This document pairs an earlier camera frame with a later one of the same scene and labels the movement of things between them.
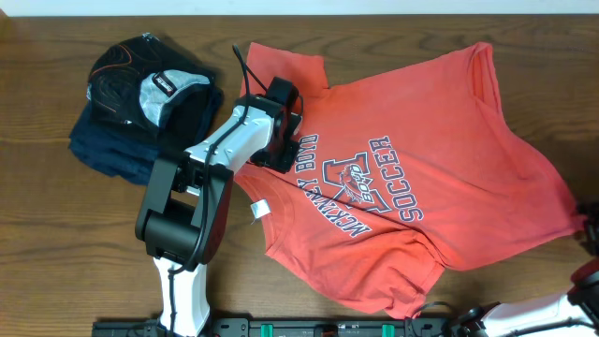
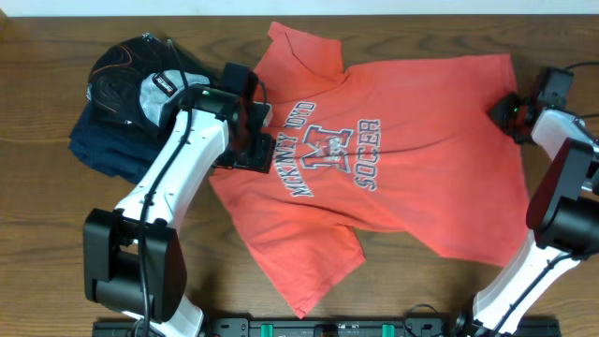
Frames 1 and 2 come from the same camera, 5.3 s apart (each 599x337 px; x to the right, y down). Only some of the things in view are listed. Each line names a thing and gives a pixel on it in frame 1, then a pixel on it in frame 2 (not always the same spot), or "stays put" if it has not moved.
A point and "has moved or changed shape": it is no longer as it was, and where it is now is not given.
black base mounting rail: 320,327 stays put
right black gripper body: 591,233 -> 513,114
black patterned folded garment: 143,84 stays put
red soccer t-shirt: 401,173 has moved or changed shape
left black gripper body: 281,159 -> 254,153
